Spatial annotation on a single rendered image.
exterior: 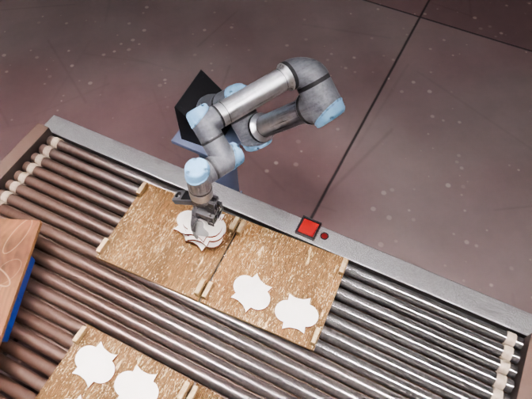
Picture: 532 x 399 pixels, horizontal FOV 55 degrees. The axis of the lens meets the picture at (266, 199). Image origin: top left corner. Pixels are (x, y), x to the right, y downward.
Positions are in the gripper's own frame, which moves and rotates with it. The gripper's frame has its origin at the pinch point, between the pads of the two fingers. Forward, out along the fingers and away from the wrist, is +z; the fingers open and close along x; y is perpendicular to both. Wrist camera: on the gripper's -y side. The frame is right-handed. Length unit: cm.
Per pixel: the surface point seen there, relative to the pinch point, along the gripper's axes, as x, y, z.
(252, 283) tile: -11.1, 23.9, 6.2
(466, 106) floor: 199, 86, 101
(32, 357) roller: -61, -31, 9
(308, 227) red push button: 17.7, 33.7, 8.0
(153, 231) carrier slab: -6.3, -17.6, 7.4
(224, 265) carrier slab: -8.5, 12.1, 7.4
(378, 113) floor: 169, 33, 101
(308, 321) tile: -16.1, 46.3, 6.2
